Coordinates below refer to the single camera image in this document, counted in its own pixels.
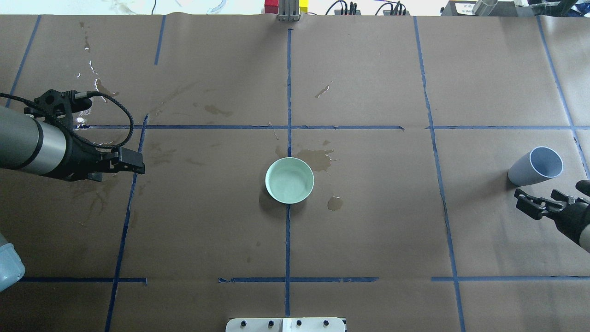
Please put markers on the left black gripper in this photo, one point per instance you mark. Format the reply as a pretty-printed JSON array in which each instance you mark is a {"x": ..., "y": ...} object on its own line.
[{"x": 79, "y": 157}]

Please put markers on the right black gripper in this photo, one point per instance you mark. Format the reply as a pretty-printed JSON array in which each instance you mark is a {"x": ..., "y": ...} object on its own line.
[{"x": 573, "y": 219}]

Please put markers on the blue plastic cup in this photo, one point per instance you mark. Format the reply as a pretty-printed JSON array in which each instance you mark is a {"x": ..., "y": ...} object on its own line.
[{"x": 538, "y": 165}]

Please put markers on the green bowl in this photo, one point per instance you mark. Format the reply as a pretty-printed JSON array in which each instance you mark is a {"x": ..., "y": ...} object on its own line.
[{"x": 289, "y": 180}]

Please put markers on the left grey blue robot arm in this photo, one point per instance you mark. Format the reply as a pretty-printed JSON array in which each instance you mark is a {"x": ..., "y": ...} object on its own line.
[{"x": 50, "y": 206}]

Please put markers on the black power strip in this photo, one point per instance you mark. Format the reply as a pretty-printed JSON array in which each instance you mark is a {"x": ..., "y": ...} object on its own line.
[{"x": 364, "y": 7}]

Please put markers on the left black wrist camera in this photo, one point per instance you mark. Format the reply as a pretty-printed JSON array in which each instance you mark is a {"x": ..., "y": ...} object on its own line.
[{"x": 61, "y": 105}]

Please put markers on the aluminium frame post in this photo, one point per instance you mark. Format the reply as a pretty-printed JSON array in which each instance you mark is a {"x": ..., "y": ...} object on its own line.
[{"x": 289, "y": 11}]

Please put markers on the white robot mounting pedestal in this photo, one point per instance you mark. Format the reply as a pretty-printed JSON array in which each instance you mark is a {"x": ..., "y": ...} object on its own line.
[{"x": 287, "y": 324}]

